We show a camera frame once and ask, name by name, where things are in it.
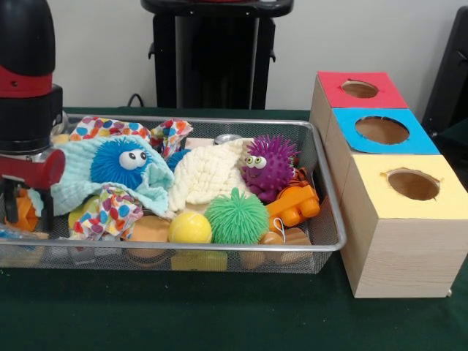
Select wooden box with three holes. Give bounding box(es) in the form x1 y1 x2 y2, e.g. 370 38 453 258
311 71 468 299

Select cream white cloth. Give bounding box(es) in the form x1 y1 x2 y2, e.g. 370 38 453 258
167 139 253 216

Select yellow ball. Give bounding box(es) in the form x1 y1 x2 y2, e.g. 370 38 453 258
168 212 213 244

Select orange toy building block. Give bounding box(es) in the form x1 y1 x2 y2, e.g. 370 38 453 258
265 181 320 233

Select mint green cloth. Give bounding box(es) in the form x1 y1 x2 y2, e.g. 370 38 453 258
29 135 175 218

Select small orange plastic toy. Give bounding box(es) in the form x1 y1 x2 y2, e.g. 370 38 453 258
16 192 39 233

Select small colourful dotted cloth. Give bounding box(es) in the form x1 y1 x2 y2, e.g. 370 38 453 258
72 186 144 241

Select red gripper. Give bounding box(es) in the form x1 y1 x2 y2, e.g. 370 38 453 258
0 148 67 232

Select large colourful dotted cloth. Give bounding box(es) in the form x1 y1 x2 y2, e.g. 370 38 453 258
69 116 195 158

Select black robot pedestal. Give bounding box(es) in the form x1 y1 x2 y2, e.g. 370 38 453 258
141 0 293 110

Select shallow clear mesh bin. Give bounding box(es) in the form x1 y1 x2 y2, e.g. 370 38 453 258
0 113 348 275

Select purple spiky ball with eyes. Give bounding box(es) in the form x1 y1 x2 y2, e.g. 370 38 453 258
240 134 299 203

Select dark green table cloth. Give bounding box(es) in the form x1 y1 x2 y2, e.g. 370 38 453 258
0 106 468 351

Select blue spiky rubber ball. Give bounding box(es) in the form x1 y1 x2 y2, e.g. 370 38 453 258
90 137 154 189
165 149 191 173

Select tan orange ball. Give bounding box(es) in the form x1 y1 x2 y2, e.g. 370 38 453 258
126 216 171 257

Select green spiky rubber ball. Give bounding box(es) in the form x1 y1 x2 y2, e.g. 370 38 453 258
203 189 270 245

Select black panel stand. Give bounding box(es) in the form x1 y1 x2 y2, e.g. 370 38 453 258
424 7 468 136

